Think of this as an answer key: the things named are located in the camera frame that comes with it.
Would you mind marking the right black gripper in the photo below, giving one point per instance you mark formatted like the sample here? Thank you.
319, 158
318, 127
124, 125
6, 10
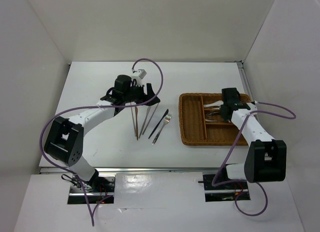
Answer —
221, 108

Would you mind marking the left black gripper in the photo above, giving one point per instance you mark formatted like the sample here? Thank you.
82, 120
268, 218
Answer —
143, 96

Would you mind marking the white spoon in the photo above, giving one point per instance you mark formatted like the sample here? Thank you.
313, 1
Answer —
215, 104

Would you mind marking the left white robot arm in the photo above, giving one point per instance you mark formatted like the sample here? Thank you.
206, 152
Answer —
65, 140

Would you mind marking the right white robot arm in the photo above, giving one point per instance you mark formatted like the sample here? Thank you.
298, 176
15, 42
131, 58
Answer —
267, 157

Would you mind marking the silver knife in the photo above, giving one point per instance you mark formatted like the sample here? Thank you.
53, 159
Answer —
145, 120

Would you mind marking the long silver chopstick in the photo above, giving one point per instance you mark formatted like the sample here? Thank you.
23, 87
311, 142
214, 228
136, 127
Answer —
150, 119

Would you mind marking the copper brown knife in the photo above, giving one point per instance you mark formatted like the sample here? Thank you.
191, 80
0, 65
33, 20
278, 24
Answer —
136, 111

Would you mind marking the black knife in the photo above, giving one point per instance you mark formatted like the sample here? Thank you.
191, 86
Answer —
165, 114

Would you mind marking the brown wicker divided tray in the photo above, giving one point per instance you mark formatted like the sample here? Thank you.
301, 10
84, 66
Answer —
193, 128

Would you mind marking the aluminium rail right side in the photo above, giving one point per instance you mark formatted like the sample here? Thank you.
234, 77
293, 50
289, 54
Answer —
244, 78

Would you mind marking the aluminium rail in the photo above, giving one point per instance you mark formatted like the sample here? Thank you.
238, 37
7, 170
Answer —
51, 170
244, 78

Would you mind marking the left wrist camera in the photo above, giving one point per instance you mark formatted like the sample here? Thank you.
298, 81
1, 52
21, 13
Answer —
138, 74

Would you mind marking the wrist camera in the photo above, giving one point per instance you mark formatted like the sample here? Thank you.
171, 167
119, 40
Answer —
138, 74
252, 105

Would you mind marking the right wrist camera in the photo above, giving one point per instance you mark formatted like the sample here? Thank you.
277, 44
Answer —
252, 105

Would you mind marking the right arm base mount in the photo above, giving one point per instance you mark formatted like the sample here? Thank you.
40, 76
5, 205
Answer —
223, 193

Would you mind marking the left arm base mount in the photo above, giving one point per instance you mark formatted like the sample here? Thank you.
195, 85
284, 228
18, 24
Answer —
76, 194

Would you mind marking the aluminium rail front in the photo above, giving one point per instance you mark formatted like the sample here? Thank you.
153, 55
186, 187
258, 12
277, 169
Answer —
51, 170

